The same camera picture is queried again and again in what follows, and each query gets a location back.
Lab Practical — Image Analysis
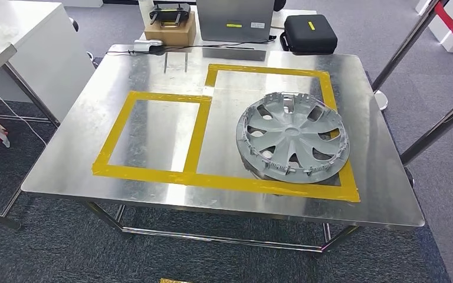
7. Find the white power adapter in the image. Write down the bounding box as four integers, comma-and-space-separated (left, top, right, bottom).
133, 39, 165, 54

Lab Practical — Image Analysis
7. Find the thin white cable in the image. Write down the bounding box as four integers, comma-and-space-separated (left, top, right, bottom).
0, 74, 48, 147

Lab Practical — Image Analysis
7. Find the thin black cable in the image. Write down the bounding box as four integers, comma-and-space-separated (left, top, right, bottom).
105, 37, 277, 56

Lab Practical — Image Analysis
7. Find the black remote controller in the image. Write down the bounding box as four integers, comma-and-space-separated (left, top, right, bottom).
149, 2, 192, 27

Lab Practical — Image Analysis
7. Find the grey laptop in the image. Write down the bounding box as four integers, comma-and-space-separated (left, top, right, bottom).
196, 0, 275, 43

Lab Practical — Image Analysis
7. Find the brown cardboard box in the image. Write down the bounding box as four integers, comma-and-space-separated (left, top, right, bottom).
144, 11, 197, 48

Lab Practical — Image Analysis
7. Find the white block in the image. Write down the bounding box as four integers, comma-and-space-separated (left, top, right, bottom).
415, 0, 453, 54

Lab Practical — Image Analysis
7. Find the silver plastic wheel hubcap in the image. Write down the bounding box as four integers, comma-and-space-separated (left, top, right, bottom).
235, 91, 351, 185

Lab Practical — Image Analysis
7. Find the black zip case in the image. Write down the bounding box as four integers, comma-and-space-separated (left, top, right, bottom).
279, 14, 339, 55

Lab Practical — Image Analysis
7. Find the stainless steel workbench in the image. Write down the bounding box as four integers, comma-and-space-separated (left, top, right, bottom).
20, 42, 426, 255

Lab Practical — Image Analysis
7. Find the pale grey cabinet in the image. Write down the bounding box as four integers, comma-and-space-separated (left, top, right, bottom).
0, 0, 96, 123

